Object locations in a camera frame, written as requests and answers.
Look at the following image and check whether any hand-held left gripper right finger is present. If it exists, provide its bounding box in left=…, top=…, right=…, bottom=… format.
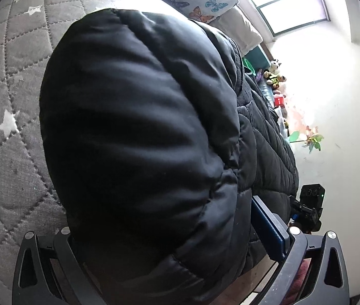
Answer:
left=250, top=195, right=350, bottom=305

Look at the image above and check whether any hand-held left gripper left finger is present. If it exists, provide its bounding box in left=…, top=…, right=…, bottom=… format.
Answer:
left=11, top=227, right=107, bottom=305

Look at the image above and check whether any black puffer jacket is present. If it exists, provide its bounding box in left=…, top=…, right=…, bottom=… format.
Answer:
left=39, top=8, right=299, bottom=304

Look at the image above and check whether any green flower pinwheel toy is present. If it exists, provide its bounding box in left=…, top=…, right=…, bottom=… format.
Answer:
left=288, top=126, right=324, bottom=154

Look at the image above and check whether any clear plastic bottle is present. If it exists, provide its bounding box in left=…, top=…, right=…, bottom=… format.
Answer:
left=259, top=81, right=274, bottom=100

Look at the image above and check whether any yellow plush toy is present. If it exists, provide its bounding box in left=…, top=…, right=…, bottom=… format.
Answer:
left=263, top=70, right=288, bottom=90

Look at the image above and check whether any grey quilted star blanket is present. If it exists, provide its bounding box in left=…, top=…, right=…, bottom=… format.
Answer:
left=0, top=0, right=155, bottom=288

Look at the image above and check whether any white pillow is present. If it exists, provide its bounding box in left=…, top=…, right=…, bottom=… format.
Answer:
left=210, top=6, right=264, bottom=56

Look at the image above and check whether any window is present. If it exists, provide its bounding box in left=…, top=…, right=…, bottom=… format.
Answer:
left=231, top=0, right=331, bottom=36

